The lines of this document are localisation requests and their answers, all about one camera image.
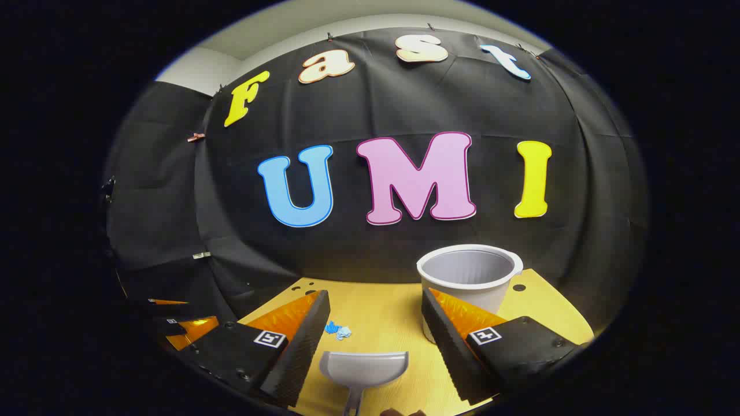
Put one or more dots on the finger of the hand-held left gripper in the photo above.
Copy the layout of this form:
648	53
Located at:
167	309
185	332

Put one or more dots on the yellow wooden desktop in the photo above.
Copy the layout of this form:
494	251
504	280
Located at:
381	312

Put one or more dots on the pink clip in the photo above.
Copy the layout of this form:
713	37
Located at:
196	137

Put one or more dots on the grey plastic dustpan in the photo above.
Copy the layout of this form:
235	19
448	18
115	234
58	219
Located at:
364	370

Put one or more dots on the black clip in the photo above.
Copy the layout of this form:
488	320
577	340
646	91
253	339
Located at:
108	188

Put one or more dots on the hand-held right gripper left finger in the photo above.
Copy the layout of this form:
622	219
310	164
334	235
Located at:
300	346

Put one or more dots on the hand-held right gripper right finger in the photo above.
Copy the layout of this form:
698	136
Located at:
454	352

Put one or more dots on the dark blue paper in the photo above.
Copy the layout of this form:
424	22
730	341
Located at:
331	328

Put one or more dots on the white ribbed garbage bin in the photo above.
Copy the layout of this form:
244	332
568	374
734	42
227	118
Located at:
468	268

